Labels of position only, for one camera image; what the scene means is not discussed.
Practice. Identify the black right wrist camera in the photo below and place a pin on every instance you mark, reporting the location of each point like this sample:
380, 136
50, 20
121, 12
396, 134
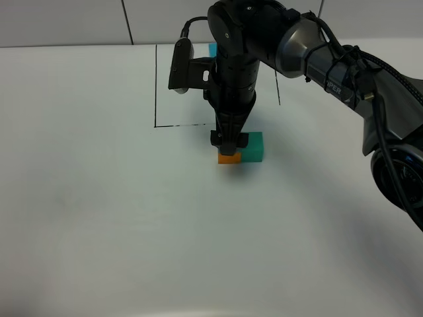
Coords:
187, 72

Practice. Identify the green wooden cube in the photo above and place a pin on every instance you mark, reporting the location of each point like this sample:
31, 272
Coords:
254, 151

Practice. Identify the orange wooden cube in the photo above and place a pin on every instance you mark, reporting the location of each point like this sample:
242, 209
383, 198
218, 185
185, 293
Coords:
229, 159

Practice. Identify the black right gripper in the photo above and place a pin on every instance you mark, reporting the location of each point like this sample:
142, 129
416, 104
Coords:
232, 90

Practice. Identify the blue template cube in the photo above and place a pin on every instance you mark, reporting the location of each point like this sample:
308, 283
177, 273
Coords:
212, 49

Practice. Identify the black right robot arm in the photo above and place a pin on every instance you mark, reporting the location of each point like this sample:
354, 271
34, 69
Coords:
248, 33

